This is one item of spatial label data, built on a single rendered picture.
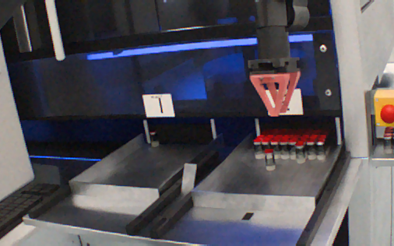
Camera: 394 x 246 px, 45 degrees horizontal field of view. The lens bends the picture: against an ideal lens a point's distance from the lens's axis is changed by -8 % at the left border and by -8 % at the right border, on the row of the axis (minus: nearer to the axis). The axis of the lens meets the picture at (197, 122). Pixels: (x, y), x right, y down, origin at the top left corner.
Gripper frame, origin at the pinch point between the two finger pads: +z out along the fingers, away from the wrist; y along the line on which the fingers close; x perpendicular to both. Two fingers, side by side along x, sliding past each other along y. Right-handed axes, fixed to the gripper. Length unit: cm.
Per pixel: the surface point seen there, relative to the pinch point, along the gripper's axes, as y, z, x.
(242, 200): 2.5, 17.7, 9.2
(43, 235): 35, 48, 104
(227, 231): -5.4, 21.5, 9.0
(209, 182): 10.0, 16.4, 20.0
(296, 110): 25.9, 3.0, 4.6
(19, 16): 20, -29, 87
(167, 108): 25.7, 1.6, 38.8
